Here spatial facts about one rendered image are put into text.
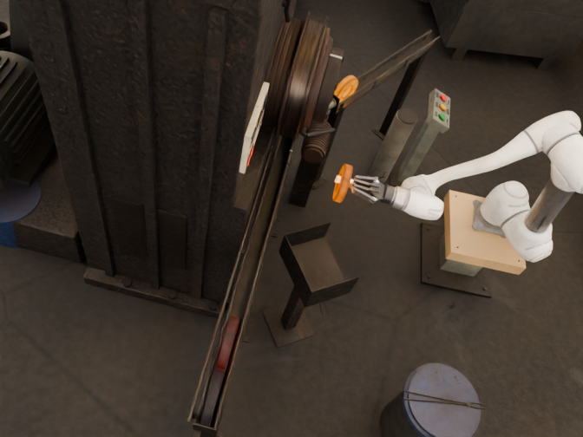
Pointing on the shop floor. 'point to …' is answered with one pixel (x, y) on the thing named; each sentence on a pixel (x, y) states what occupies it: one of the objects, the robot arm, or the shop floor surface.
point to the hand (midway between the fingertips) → (343, 180)
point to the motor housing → (310, 163)
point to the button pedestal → (434, 125)
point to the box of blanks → (511, 28)
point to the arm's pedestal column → (465, 277)
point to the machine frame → (157, 134)
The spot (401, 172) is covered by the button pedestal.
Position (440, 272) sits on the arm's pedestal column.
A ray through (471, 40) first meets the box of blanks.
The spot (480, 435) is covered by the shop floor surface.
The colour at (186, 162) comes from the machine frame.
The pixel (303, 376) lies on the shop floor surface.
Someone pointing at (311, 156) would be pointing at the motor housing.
